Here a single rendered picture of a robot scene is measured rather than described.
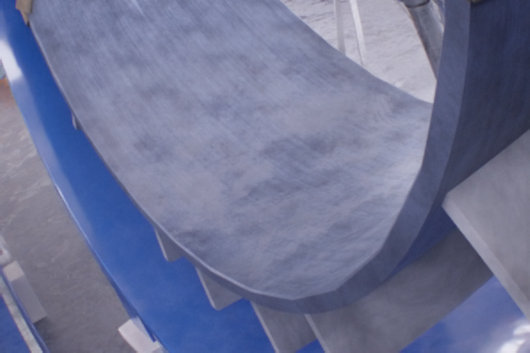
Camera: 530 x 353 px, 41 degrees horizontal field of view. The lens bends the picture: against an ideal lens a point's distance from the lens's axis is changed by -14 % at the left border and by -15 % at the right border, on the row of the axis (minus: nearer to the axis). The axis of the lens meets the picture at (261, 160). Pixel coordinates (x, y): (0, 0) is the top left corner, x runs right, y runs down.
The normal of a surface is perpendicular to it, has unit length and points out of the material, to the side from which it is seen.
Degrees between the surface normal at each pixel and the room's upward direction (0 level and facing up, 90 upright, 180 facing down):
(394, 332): 72
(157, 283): 32
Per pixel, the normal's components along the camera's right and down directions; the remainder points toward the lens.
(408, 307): 0.33, -0.12
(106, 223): 0.08, -0.54
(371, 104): -0.21, -0.81
